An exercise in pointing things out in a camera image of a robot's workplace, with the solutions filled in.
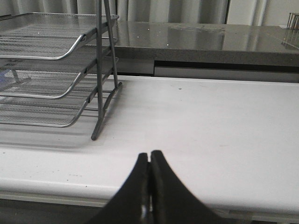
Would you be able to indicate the silver wire rack frame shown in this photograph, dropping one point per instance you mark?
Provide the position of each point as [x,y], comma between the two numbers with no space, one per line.
[105,61]

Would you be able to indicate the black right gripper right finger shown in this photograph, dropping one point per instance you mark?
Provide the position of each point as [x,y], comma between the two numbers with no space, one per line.
[172,202]

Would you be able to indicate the mesh tray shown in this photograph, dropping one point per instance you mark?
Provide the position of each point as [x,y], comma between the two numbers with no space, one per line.
[45,36]
[31,79]
[62,112]

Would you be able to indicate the white curtain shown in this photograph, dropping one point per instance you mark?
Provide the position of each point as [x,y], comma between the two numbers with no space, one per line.
[240,12]

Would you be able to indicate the grey stone counter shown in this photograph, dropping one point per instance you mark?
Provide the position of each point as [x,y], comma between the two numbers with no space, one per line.
[207,51]

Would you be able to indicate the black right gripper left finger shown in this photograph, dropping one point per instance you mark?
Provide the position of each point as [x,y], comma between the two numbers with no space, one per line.
[131,204]

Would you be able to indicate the small wire rack background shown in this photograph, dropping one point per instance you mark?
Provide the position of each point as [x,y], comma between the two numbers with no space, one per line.
[292,25]

